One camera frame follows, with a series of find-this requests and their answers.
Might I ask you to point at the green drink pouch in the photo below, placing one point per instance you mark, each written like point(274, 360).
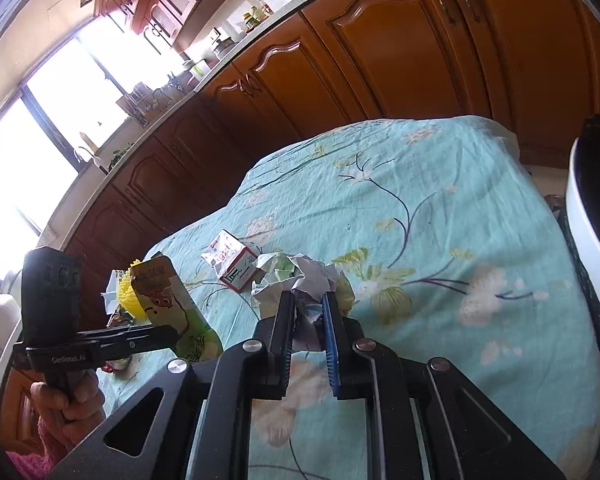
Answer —
point(166, 302)

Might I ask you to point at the white trash bin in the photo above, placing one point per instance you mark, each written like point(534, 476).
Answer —
point(583, 209)

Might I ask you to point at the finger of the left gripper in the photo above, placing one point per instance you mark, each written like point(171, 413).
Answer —
point(143, 338)

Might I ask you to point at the small white red carton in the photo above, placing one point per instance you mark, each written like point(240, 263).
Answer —
point(233, 263)

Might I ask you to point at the light blue floral tablecloth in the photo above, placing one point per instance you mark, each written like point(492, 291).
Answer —
point(450, 250)

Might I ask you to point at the person's left hand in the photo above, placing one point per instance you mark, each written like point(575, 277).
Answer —
point(70, 419)

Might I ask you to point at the white paper ball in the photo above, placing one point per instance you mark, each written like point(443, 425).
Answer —
point(308, 280)

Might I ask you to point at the kitchen utensil holder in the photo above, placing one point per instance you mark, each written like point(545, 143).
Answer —
point(140, 104)

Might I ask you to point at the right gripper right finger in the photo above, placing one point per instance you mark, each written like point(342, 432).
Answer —
point(347, 371)

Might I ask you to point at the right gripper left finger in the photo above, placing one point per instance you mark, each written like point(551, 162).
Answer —
point(272, 368)

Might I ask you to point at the wooden lower kitchen cabinets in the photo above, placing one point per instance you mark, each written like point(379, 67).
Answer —
point(532, 66)

